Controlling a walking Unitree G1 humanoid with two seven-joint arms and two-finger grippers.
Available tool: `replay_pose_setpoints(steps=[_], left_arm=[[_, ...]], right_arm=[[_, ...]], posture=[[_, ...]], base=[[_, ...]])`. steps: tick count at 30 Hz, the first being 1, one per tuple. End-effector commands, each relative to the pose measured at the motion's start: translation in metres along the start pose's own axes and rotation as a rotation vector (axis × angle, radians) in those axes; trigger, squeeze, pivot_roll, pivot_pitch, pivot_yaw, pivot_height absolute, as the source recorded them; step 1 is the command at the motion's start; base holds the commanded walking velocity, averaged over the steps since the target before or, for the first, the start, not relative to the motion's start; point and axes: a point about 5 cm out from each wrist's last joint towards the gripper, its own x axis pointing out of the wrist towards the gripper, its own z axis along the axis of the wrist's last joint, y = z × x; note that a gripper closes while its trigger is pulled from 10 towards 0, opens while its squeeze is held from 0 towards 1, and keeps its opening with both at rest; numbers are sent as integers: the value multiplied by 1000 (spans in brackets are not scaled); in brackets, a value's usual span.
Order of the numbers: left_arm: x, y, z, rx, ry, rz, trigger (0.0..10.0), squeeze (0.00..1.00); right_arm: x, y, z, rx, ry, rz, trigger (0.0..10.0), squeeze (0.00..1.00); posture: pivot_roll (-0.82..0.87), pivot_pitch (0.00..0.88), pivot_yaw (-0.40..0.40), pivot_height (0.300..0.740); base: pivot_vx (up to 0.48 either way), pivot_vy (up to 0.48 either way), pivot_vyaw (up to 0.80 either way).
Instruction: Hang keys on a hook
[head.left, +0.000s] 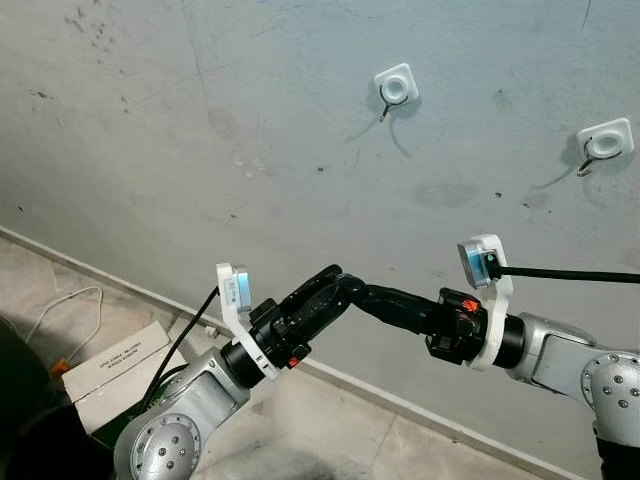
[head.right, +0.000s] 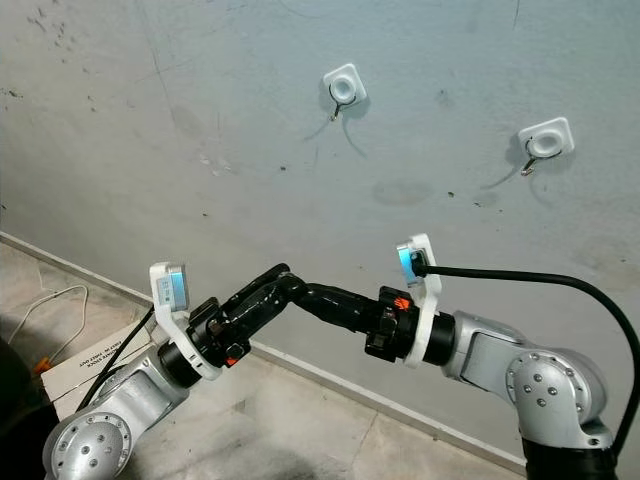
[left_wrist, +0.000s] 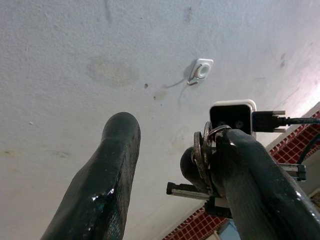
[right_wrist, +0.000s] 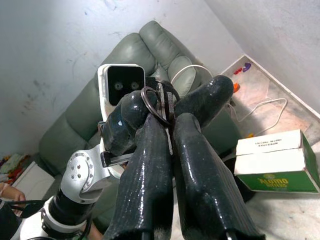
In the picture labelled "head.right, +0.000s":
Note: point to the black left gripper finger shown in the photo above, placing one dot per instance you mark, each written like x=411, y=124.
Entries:
x=272, y=310
x=260, y=285

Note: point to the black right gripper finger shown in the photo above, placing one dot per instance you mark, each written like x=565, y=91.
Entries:
x=342, y=317
x=345, y=297

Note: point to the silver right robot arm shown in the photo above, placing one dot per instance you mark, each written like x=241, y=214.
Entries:
x=490, y=345

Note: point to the white and green cardboard box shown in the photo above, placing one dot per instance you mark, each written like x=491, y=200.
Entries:
x=90, y=375

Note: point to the large black object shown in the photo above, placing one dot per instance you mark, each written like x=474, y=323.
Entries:
x=20, y=440

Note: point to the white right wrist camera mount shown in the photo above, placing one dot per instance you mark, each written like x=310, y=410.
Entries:
x=432, y=320

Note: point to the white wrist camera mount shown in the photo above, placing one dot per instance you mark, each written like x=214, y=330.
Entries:
x=170, y=290
x=432, y=320

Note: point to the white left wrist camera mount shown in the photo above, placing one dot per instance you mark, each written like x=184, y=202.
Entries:
x=170, y=290

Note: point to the white adhesive wall hook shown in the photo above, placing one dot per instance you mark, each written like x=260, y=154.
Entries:
x=548, y=140
x=345, y=85

